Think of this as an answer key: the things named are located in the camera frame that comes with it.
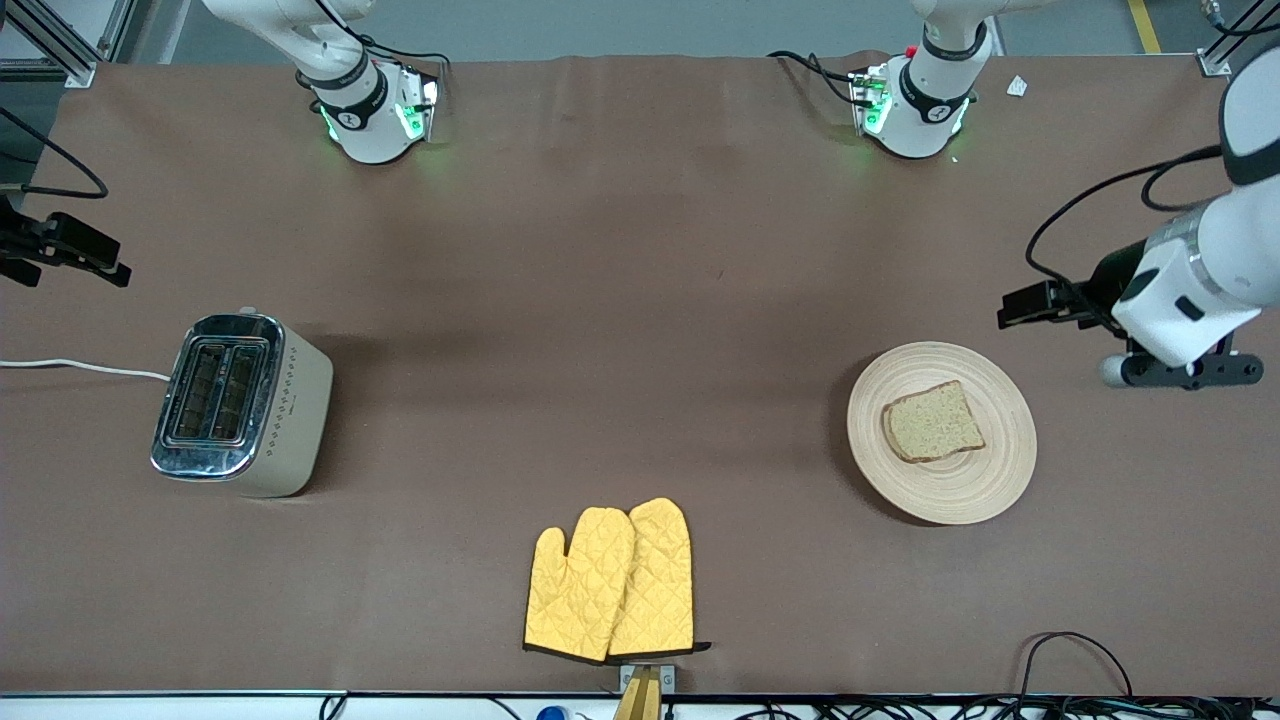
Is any brown toast slice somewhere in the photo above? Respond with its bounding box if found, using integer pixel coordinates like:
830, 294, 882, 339
881, 380, 986, 464

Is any round light wooden plate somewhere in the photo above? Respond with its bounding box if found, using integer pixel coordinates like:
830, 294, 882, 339
847, 342, 1038, 526

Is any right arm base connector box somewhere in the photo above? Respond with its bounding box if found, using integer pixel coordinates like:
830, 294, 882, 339
395, 62, 441, 141

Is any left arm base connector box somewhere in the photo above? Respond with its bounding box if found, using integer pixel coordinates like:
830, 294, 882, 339
850, 65, 893, 136

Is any chrome and beige toaster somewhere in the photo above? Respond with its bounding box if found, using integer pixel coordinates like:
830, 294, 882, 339
150, 308, 334, 499

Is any yellow quilted oven mitt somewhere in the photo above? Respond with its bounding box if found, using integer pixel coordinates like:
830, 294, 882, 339
524, 507, 637, 663
608, 497, 711, 658

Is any wooden and metal clamp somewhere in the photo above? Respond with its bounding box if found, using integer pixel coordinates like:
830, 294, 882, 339
618, 663, 676, 720

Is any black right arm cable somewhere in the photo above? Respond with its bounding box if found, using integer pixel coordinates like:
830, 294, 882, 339
0, 105, 109, 199

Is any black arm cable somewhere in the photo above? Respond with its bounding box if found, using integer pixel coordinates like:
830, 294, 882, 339
0, 105, 109, 199
1025, 145, 1226, 286

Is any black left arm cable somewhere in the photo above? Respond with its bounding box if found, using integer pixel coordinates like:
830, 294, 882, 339
1025, 145, 1226, 286

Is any white toaster power cord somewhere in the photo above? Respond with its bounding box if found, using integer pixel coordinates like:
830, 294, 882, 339
0, 358, 173, 383

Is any aluminium frame profile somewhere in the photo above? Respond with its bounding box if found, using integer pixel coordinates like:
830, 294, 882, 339
0, 0, 136, 89

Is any aluminium corner bracket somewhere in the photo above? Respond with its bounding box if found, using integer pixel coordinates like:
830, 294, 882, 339
1200, 0, 1280, 79

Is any black looped cable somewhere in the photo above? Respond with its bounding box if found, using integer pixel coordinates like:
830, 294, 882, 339
1020, 632, 1136, 701

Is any black left base cable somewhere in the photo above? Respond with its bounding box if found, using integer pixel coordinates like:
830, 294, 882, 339
768, 50, 861, 106

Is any black base cable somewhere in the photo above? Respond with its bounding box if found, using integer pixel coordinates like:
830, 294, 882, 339
360, 35, 451, 69
768, 50, 861, 106

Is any black right base cable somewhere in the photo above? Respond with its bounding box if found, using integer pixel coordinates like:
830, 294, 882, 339
360, 35, 451, 69

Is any black cable tangle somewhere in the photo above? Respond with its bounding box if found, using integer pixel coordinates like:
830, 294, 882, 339
740, 695, 1280, 720

